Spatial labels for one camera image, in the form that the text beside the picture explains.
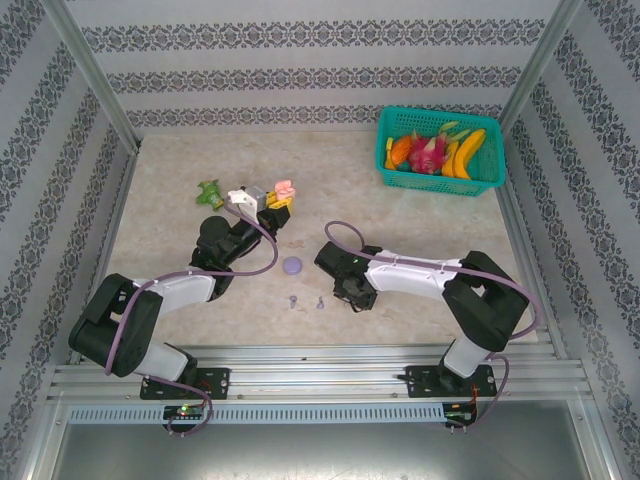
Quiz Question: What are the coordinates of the pink toy dragon fruit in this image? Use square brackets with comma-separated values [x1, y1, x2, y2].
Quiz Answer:
[407, 128, 451, 175]

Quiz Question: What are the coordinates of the aluminium frame post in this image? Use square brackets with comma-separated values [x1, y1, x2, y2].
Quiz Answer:
[497, 0, 586, 132]
[38, 0, 142, 151]

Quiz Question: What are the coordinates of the small circuit board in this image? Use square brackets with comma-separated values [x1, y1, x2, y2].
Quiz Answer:
[163, 403, 206, 422]
[443, 401, 480, 427]

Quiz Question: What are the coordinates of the grey metal base panel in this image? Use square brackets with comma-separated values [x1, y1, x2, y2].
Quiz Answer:
[29, 399, 616, 480]

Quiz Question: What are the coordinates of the grey slotted cable duct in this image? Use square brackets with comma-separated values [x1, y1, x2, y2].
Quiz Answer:
[66, 403, 447, 426]

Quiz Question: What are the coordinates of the yellow toy banana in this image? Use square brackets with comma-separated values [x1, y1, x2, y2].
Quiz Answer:
[441, 128, 487, 180]

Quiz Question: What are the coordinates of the aluminium table side rail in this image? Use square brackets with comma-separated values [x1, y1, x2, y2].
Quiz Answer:
[68, 144, 144, 365]
[494, 189, 571, 361]

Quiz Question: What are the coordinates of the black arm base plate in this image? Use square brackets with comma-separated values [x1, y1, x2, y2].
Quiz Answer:
[404, 364, 498, 400]
[139, 367, 231, 401]

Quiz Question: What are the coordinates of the aluminium mounting rail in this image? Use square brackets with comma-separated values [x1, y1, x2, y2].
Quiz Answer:
[47, 343, 596, 407]

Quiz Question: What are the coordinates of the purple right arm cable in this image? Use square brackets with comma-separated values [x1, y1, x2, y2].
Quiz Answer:
[323, 220, 547, 434]

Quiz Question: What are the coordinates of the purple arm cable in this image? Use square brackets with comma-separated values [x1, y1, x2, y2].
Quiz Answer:
[323, 220, 547, 434]
[103, 199, 280, 439]

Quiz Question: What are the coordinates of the teal plastic basket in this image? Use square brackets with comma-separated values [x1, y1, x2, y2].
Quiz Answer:
[374, 105, 507, 199]

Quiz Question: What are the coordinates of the green snack packet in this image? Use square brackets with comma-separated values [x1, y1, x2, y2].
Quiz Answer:
[194, 179, 230, 210]

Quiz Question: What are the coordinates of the orange toy fruit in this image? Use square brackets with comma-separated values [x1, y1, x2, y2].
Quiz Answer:
[389, 135, 414, 166]

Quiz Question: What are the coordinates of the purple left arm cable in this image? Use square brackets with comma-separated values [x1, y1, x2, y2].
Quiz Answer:
[103, 199, 280, 439]

